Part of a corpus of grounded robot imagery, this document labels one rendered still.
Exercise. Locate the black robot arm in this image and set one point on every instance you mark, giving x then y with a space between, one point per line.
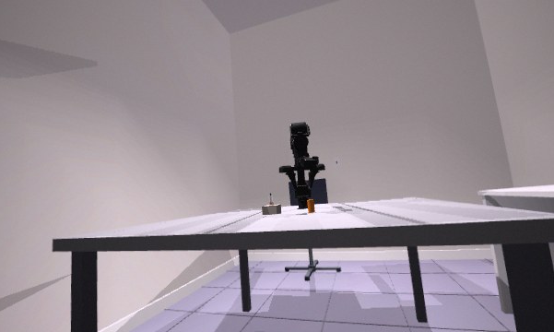
299 142

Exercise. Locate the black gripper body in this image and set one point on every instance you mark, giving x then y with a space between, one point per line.
289 169

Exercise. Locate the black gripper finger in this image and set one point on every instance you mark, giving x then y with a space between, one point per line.
311 177
292 178

